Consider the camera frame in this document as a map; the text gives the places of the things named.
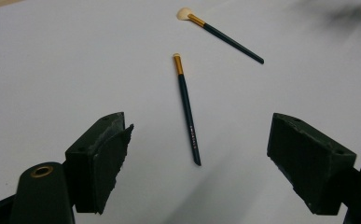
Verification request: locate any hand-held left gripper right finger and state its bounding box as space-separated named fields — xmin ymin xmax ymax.
xmin=266 ymin=112 xmax=357 ymax=217

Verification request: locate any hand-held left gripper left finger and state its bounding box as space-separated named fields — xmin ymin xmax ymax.
xmin=64 ymin=111 xmax=135 ymax=216

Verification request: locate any small-tipped dark makeup brush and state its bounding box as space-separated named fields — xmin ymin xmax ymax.
xmin=172 ymin=52 xmax=202 ymax=167

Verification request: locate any fluffy-headed dark makeup brush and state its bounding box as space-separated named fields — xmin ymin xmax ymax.
xmin=176 ymin=7 xmax=265 ymax=65

